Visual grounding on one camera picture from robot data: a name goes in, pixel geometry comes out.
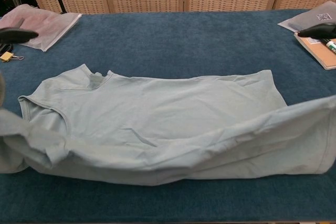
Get kraft spiral notebook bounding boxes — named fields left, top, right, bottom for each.
left=293, top=31, right=336, bottom=70

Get frosted bag with red cloth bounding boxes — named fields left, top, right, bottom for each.
left=0, top=5, right=82, bottom=52

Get blue carpet table cover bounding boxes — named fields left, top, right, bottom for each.
left=0, top=8, right=336, bottom=224

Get white marker pen black cap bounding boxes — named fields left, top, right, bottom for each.
left=320, top=37, right=336, bottom=53

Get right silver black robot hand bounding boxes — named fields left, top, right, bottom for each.
left=298, top=23, right=336, bottom=38

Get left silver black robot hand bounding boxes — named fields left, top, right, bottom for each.
left=0, top=26, right=39, bottom=44

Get grey frosted bag QR label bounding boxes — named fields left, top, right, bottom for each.
left=277, top=1, right=336, bottom=33

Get pale green T-shirt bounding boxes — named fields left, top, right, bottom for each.
left=0, top=63, right=336, bottom=187

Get gold binder clip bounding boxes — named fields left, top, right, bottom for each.
left=0, top=52, right=25, bottom=63

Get black-handled scissors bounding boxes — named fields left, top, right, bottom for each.
left=0, top=42, right=15, bottom=54

